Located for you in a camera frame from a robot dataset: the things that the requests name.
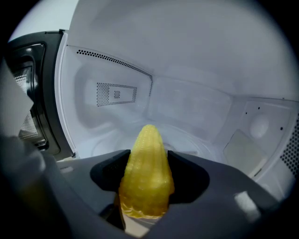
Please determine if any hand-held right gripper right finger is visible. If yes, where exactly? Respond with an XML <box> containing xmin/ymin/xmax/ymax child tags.
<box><xmin>149</xmin><ymin>150</ymin><xmax>285</xmax><ymax>239</ymax></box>

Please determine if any white microwave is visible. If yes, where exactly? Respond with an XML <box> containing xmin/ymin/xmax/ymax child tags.
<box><xmin>4</xmin><ymin>0</ymin><xmax>299</xmax><ymax>202</ymax></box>

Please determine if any yellow corn cob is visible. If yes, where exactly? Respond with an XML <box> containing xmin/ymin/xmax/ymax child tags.
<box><xmin>113</xmin><ymin>124</ymin><xmax>175</xmax><ymax>219</ymax></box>

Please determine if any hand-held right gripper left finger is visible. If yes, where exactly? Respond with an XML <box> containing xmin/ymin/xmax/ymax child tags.
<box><xmin>0</xmin><ymin>136</ymin><xmax>131</xmax><ymax>239</ymax></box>

